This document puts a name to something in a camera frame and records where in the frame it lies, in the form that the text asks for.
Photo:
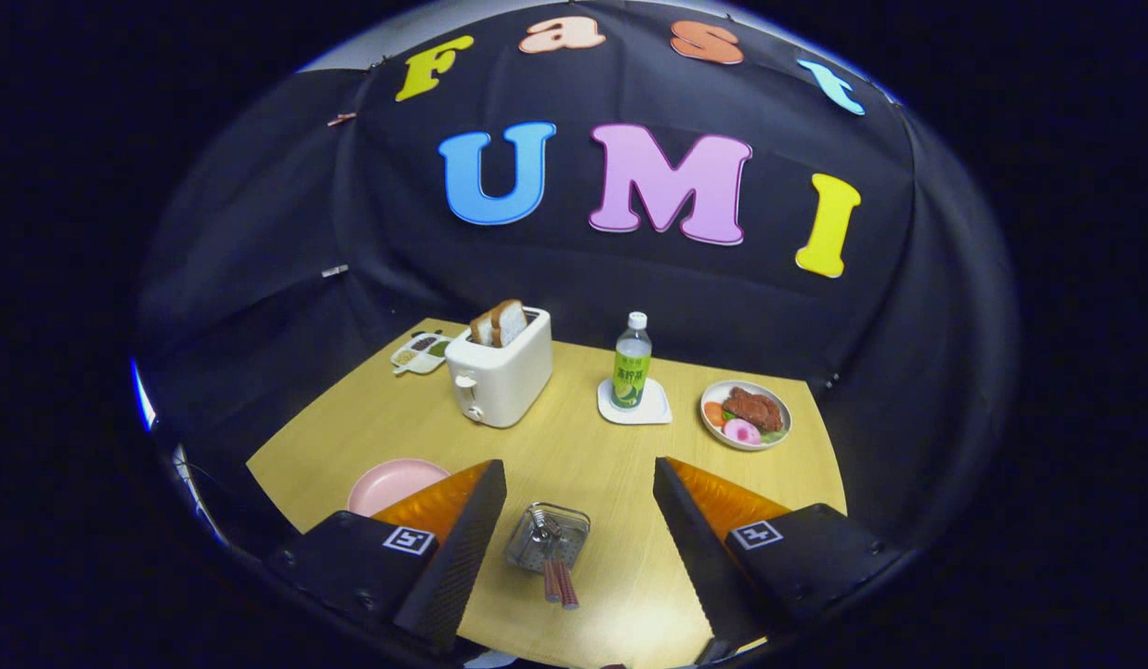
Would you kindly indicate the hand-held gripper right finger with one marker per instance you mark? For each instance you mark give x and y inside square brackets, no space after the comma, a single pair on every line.
[695,557]

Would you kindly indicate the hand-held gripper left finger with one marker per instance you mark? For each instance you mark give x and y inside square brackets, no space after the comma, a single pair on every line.
[458,557]

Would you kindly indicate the pink plate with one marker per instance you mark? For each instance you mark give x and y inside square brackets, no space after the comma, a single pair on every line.
[393,483]

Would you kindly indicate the orange carrot slice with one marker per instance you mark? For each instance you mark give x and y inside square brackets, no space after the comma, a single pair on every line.
[713,413]

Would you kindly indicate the white food plate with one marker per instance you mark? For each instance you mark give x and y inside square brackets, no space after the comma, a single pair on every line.
[780,432]

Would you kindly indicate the white square coaster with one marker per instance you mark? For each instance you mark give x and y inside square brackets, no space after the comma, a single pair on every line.
[653,409]

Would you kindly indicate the brown cooked meat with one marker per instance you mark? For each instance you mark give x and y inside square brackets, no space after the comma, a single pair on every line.
[752,407]

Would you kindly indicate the white toaster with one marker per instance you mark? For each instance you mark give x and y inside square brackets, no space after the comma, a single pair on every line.
[504,381]

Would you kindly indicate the green drink bottle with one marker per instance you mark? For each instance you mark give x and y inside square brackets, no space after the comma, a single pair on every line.
[632,367]

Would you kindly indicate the white divided condiment dish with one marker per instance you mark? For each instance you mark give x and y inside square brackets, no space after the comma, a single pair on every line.
[423,353]

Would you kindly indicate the silver cloth clip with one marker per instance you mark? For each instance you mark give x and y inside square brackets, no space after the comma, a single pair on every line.
[334,271]

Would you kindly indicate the lit screen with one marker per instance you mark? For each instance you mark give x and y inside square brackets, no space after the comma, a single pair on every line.
[141,395]

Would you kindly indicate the red cloth clip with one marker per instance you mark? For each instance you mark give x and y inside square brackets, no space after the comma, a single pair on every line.
[342,119]

